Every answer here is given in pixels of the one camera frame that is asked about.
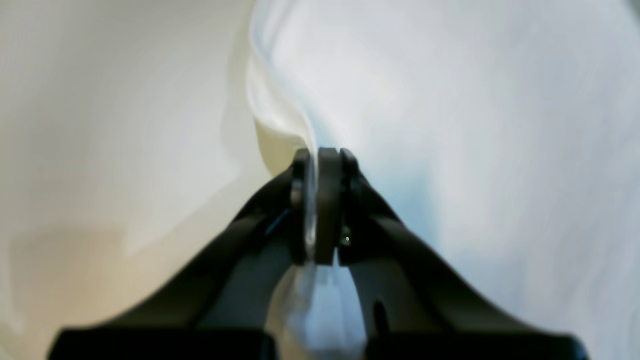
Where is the white printed t-shirt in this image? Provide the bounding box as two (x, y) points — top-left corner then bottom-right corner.
(246, 0), (640, 360)

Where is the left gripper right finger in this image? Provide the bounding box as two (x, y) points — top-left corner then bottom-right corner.
(314, 148), (589, 360)

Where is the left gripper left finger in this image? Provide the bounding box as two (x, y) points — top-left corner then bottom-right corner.
(47, 149), (310, 360)

